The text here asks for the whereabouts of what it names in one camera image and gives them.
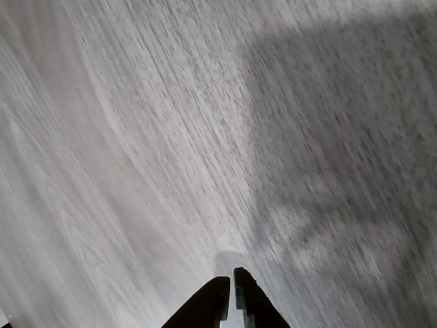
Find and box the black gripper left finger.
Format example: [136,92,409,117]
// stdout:
[161,275,231,328]

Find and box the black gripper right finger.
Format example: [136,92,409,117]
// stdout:
[233,266,289,328]

